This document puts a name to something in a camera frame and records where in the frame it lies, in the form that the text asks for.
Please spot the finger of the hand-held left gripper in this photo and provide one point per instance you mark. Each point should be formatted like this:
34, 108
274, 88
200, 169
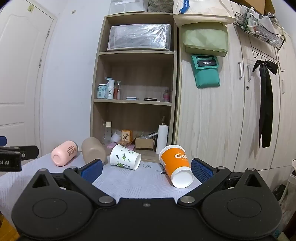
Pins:
30, 151

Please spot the white tube bottle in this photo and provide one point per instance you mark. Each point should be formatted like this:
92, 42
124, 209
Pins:
111, 90

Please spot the clear tall bottle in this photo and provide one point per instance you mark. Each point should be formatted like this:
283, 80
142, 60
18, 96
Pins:
108, 134

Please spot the white door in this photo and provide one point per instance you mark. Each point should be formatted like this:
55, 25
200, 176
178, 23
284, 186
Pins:
18, 76

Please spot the flat black case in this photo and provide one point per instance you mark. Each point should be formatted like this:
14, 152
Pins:
151, 99

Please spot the plastic-wrapped grey storage box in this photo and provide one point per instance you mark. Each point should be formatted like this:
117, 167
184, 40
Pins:
140, 37

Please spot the red liquid bottle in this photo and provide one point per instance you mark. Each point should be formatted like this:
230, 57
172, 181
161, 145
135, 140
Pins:
118, 91

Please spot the light wooden wardrobe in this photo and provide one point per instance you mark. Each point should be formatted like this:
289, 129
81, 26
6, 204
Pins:
212, 120

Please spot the pink small bottle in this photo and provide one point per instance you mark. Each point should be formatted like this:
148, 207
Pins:
166, 96

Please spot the pink cup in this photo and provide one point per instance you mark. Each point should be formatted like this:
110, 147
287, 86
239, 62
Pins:
64, 153

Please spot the small cardboard box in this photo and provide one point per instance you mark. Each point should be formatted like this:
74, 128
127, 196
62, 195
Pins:
143, 143

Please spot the white quilted table cover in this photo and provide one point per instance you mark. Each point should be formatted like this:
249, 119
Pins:
131, 183

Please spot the teal label jar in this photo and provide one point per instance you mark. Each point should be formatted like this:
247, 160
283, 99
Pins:
102, 92

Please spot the orange paper cup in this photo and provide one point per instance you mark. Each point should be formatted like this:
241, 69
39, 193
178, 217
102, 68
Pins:
175, 162

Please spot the white paper towel roll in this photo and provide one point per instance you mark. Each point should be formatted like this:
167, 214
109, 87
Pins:
161, 139

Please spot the white floral paper cup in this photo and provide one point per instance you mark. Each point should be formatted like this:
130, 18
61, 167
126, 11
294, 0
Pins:
124, 157

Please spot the yellow printed box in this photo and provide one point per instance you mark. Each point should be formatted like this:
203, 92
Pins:
127, 135

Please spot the teal Redmi box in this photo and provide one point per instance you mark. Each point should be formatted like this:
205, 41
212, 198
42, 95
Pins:
207, 76

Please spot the flat white tin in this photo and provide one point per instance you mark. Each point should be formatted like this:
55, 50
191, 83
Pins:
132, 98

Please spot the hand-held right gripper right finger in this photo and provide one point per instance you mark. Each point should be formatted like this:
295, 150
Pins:
201, 171

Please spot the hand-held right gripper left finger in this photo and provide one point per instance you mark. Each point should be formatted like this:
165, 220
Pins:
92, 170

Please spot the beige cup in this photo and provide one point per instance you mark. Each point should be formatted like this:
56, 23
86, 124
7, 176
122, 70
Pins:
93, 149

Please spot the pink sticky note pad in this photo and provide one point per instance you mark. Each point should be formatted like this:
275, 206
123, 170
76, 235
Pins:
111, 146

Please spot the wooden shelf unit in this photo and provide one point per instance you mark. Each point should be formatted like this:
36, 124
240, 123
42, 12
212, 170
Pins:
136, 67

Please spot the black ribbon bow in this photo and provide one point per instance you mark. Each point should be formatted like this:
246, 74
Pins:
266, 99

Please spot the cream canvas tote bag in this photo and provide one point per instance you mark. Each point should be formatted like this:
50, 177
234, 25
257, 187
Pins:
208, 14

